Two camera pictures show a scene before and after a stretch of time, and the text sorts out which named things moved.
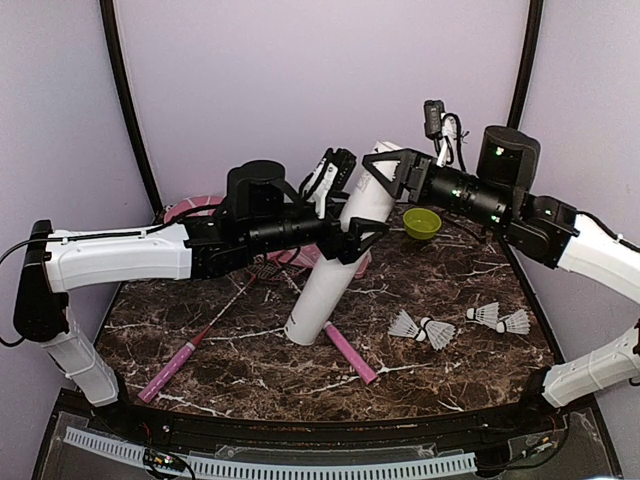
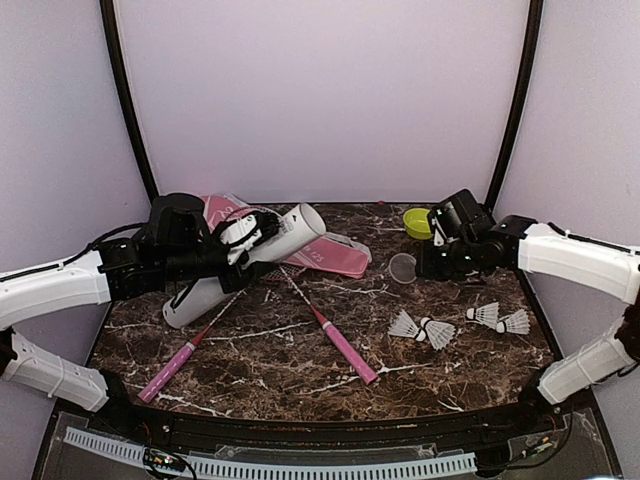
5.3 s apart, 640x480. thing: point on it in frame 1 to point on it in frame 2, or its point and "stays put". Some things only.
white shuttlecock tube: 370,198 to 305,222
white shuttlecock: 517,323 stays put
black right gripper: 410,160 to 426,267
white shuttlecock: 439,333 stays put
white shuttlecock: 402,325 stays put
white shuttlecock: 487,315 stays put
